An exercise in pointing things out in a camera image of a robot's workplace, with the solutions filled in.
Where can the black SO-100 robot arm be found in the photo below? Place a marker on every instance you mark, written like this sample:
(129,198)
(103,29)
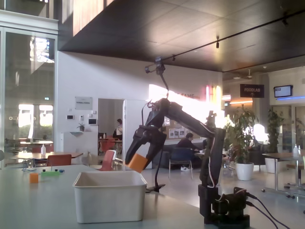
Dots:
(190,121)

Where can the white plastic bin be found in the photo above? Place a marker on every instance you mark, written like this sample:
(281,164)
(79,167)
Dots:
(109,200)

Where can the green block with black knobs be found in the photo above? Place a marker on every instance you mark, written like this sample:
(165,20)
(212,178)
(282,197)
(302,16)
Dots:
(50,173)

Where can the small orange cube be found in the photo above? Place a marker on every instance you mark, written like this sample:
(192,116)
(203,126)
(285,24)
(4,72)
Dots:
(34,178)

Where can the white door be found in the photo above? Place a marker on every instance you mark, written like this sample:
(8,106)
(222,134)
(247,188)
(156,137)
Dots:
(133,124)

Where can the blue chair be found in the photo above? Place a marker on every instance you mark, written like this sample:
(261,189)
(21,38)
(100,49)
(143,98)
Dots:
(178,155)

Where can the person with white top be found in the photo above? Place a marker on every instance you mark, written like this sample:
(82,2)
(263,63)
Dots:
(118,131)

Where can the cork bulletin board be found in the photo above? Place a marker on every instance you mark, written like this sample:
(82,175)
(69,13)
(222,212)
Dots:
(176,132)

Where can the red chair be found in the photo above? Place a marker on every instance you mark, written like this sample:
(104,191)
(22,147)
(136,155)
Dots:
(59,160)
(107,162)

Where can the seated person in dark top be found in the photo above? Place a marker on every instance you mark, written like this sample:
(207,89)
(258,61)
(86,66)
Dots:
(187,143)

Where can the white cabinet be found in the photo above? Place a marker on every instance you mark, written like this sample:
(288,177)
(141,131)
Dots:
(78,145)

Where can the small potted plant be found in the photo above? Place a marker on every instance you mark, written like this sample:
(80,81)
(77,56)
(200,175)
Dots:
(81,127)

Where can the tall plant in white pot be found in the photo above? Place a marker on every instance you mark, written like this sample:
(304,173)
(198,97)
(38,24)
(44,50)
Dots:
(244,170)

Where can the white spray bottle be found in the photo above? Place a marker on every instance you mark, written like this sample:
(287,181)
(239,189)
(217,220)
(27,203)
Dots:
(295,152)
(43,150)

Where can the wooden round table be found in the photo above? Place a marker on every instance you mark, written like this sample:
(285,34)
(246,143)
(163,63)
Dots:
(35,155)

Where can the black Foodlab sign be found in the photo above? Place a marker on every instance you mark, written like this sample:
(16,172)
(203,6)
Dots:
(251,90)

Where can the slim plant in white pot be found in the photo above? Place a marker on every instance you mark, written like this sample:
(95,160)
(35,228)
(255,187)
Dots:
(274,133)

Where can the wooden table with metal legs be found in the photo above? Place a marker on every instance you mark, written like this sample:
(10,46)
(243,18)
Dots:
(281,156)

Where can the dark wall panel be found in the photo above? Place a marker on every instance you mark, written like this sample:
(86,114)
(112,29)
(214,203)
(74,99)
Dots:
(93,121)

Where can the grey wall plaque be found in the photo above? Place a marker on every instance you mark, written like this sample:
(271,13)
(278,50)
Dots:
(83,103)

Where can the wall display screen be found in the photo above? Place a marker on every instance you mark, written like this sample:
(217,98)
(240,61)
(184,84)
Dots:
(283,91)

